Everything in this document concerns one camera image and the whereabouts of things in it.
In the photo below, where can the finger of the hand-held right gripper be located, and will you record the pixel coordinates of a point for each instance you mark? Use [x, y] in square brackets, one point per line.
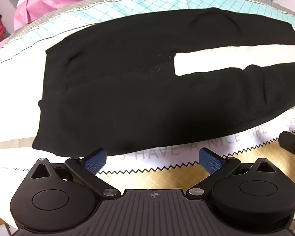
[291, 141]

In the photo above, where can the black pants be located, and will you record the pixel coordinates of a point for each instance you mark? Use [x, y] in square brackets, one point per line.
[127, 83]

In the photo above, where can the pink pillow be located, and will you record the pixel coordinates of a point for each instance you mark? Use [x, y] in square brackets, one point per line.
[51, 2]

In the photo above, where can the patchwork patterned quilt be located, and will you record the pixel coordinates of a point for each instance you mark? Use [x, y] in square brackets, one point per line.
[162, 2]

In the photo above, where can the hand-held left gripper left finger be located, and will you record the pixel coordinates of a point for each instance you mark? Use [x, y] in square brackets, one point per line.
[95, 161]

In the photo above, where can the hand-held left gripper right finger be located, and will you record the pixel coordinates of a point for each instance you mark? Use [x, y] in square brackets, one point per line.
[210, 161]

